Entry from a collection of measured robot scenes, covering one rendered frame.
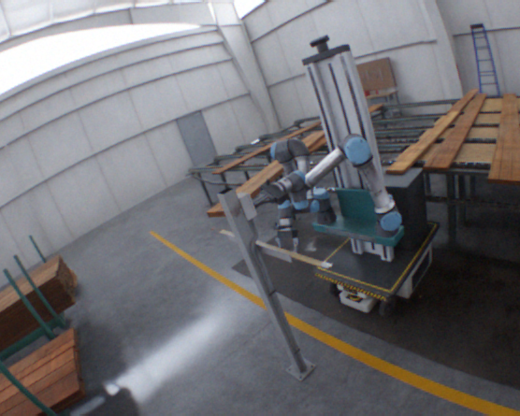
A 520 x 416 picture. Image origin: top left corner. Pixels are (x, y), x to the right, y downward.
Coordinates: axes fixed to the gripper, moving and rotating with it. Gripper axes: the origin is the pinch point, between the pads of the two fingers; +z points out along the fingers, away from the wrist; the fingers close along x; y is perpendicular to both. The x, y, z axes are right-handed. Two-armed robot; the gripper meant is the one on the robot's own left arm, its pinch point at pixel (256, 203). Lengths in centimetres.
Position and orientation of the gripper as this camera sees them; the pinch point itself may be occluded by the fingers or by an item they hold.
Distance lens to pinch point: 129.0
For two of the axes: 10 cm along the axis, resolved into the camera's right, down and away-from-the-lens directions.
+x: 6.8, 4.9, -5.5
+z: -7.3, 4.7, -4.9
